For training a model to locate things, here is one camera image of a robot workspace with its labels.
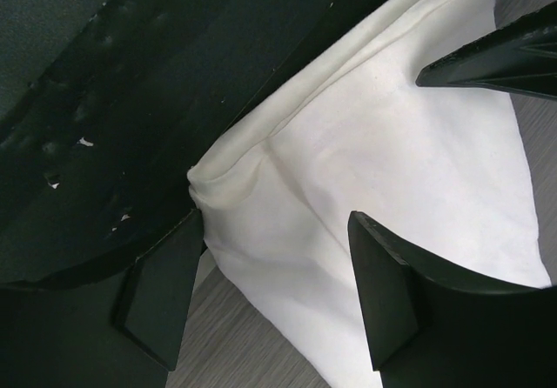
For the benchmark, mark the white printed t-shirt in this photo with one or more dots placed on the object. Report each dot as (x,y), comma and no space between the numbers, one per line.
(444,169)

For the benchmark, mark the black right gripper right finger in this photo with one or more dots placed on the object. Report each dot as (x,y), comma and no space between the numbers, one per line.
(432,323)

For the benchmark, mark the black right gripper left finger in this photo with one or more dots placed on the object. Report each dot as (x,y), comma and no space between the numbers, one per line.
(123,331)

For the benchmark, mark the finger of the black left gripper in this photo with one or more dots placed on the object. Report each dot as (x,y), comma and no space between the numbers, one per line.
(518,58)

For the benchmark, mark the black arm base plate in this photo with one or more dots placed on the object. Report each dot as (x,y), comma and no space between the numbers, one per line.
(96,139)

